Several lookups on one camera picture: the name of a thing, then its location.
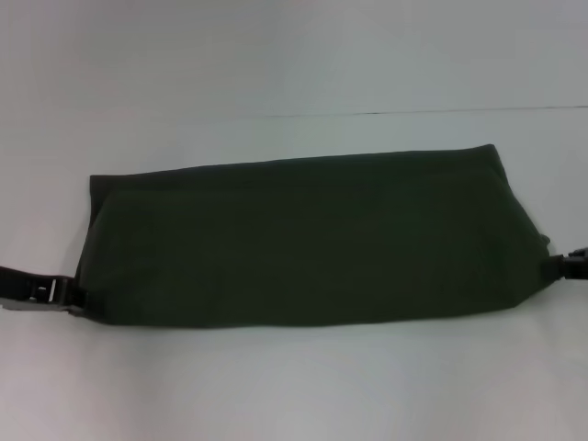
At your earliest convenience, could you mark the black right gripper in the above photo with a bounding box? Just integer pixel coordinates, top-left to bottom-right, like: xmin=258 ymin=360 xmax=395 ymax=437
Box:
xmin=543 ymin=246 xmax=588 ymax=282

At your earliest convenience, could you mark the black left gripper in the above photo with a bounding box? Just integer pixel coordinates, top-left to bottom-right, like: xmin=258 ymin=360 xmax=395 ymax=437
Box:
xmin=0 ymin=265 xmax=89 ymax=319

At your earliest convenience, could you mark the dark green shirt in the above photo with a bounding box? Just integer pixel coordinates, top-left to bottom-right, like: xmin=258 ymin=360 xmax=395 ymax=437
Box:
xmin=73 ymin=143 xmax=554 ymax=330

